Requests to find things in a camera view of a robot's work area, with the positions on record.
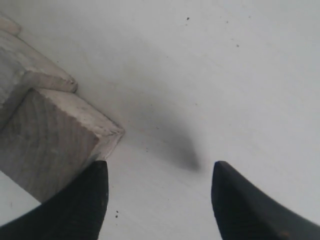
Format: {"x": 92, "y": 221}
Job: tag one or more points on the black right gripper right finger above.
{"x": 243, "y": 212}

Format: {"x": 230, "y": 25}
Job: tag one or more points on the second largest wooden cube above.
{"x": 23, "y": 68}

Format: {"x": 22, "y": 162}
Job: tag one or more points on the medium small wooden cube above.
{"x": 52, "y": 137}

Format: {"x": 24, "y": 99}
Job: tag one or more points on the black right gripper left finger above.
{"x": 75, "y": 213}

